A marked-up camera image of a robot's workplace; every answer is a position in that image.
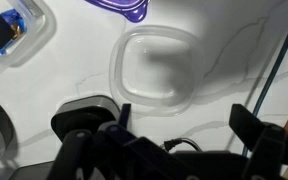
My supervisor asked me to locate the purple plastic lid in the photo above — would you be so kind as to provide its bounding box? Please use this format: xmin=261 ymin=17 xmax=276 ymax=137
xmin=83 ymin=0 xmax=151 ymax=24

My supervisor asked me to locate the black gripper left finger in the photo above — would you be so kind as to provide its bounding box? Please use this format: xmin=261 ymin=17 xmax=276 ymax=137
xmin=47 ymin=103 xmax=176 ymax=180

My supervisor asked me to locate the blue snack sachet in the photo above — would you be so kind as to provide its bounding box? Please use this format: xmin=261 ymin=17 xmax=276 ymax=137
xmin=0 ymin=8 xmax=28 ymax=56

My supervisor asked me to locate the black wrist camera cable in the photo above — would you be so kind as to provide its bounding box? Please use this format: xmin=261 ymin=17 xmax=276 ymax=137
xmin=163 ymin=137 xmax=204 ymax=154

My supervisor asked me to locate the black power cable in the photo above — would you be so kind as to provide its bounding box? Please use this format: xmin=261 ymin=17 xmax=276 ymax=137
xmin=242 ymin=0 xmax=288 ymax=158

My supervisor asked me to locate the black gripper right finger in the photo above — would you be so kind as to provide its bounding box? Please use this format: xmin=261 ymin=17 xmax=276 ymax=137
xmin=228 ymin=103 xmax=288 ymax=180

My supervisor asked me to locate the clear plastic bowl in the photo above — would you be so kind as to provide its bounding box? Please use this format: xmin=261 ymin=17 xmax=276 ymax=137
xmin=108 ymin=24 xmax=206 ymax=118
xmin=0 ymin=0 xmax=57 ymax=77

